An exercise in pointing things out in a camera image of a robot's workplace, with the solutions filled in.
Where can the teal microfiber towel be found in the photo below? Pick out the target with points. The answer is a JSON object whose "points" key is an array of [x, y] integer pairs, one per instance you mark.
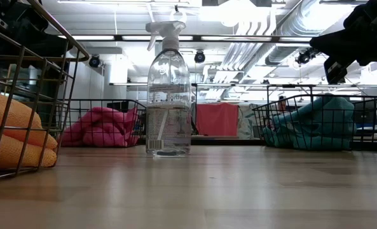
{"points": [[280, 135], [331, 140], [328, 111]]}

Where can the red hanging cloth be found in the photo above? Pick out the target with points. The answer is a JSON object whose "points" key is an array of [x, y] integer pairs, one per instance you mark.
{"points": [[216, 119]]}

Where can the clear plastic spray bottle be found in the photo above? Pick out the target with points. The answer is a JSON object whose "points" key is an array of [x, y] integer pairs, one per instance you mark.
{"points": [[168, 127]]}

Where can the black ceiling spotlight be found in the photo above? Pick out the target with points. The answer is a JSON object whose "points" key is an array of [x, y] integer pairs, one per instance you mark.
{"points": [[304, 57], [94, 61], [199, 56]]}

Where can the black metal frame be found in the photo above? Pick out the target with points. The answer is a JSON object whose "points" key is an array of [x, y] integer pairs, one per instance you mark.
{"points": [[197, 38]]}

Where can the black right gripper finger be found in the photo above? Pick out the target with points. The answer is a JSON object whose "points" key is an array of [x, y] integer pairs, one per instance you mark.
{"points": [[340, 52], [340, 37]]}

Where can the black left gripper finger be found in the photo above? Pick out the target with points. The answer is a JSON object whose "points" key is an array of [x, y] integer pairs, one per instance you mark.
{"points": [[35, 53], [38, 40]]}

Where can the white green patterned cloth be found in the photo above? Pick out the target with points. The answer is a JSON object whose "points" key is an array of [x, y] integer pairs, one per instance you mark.
{"points": [[247, 122]]}

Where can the person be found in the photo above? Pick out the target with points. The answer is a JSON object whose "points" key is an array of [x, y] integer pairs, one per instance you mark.
{"points": [[282, 104]]}

